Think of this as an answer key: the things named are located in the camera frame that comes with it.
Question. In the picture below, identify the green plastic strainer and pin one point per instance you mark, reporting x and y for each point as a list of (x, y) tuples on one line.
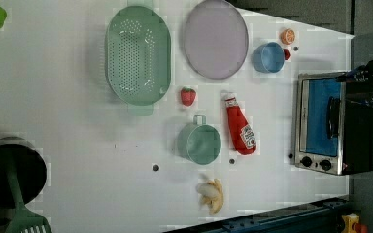
[(138, 56)]

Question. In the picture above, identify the green metal pot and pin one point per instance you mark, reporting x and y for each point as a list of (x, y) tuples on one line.
[(199, 142)]

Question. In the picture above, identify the red ketchup bottle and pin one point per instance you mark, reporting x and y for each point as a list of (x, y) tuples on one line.
[(242, 135)]

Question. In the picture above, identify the peeled banana toy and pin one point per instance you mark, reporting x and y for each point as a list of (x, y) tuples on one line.
[(211, 195)]

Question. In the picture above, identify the lavender round plate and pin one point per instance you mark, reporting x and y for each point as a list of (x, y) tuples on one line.
[(215, 39)]

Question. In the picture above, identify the blue plastic cup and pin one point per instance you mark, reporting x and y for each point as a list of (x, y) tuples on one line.
[(268, 58)]

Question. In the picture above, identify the small red strawberry toy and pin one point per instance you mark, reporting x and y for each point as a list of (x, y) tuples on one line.
[(287, 54)]

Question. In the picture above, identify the orange slice toy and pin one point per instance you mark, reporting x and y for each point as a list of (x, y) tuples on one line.
[(287, 36)]

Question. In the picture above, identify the silver toaster oven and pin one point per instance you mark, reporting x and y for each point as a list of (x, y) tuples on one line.
[(333, 125)]

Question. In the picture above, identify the black utensil holder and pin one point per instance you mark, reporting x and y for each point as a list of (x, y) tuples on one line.
[(18, 157)]

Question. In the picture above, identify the green slotted spatula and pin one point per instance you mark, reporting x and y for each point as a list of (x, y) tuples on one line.
[(24, 220)]

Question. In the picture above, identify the yellow and red object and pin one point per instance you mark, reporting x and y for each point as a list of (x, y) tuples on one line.
[(352, 224)]

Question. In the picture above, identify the blue table frame rail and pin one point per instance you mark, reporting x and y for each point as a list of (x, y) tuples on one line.
[(317, 217)]

